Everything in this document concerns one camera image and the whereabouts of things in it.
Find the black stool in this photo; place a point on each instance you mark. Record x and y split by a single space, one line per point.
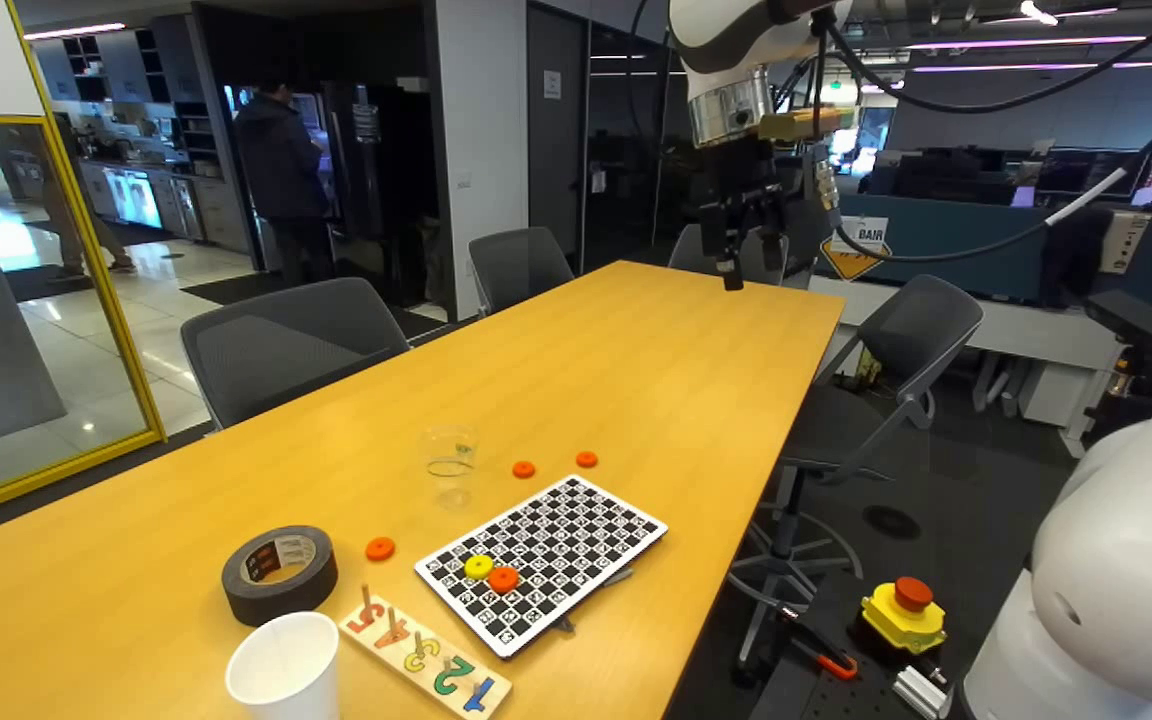
1142 326

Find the yellow framed glass partition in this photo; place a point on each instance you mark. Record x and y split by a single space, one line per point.
16 335

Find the yellow red emergency stop button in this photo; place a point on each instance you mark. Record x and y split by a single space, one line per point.
907 619

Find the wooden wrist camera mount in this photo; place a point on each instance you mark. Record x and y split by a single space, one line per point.
796 127

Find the white paper cup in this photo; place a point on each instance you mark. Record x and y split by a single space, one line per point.
286 674

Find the black tape roll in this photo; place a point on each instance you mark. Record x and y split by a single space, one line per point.
277 579

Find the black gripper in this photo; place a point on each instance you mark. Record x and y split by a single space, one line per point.
743 186

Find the orange wooden disc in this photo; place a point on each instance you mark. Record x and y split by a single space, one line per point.
504 580
380 551
584 458
525 470

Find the small white box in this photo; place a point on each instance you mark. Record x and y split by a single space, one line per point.
922 691

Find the transparent plastic cup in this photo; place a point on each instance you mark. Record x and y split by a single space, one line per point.
454 465

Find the black white checkered calibration board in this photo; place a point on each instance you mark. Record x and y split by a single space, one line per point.
558 547

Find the orange white sign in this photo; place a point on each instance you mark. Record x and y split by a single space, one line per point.
856 258

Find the yellow wooden disc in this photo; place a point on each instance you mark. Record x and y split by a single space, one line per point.
478 567

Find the wooden number puzzle board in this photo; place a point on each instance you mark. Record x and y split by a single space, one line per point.
422 657

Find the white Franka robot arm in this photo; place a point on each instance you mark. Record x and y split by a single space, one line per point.
1137 563

